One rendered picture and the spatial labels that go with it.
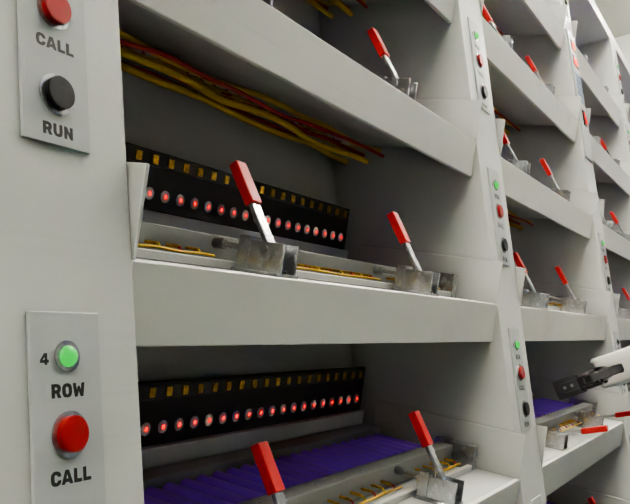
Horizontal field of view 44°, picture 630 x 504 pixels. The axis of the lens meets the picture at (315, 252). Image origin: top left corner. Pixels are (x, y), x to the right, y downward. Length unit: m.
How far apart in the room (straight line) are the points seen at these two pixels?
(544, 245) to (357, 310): 1.07
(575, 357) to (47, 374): 1.37
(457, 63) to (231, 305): 0.61
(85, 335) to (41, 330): 0.03
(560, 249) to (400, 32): 0.73
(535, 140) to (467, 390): 0.85
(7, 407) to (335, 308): 0.30
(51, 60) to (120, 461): 0.19
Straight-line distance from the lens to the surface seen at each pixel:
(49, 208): 0.38
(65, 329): 0.37
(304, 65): 0.62
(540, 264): 1.66
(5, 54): 0.38
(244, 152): 0.88
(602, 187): 2.37
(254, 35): 0.57
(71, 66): 0.41
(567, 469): 1.19
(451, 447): 0.94
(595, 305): 1.62
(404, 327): 0.70
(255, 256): 0.54
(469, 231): 0.96
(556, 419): 1.33
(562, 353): 1.64
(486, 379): 0.95
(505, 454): 0.95
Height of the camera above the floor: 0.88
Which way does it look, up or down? 9 degrees up
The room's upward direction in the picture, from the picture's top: 5 degrees counter-clockwise
